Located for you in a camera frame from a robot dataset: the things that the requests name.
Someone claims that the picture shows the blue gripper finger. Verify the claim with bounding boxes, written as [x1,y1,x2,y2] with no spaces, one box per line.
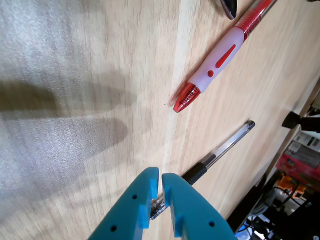
[161,172,237,240]
[87,166,160,240]

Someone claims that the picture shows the clear stick pen black grip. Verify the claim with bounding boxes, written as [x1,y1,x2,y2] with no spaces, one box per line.
[149,119,256,221]

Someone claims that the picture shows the red retractable pen white grip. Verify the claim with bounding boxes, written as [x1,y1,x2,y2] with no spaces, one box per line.
[172,0,278,113]

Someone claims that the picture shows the black grip retractable pen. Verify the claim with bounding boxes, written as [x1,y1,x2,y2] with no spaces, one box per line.
[215,0,238,20]

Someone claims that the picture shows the red plastic crate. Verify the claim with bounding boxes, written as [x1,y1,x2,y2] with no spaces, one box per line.
[276,153,320,186]

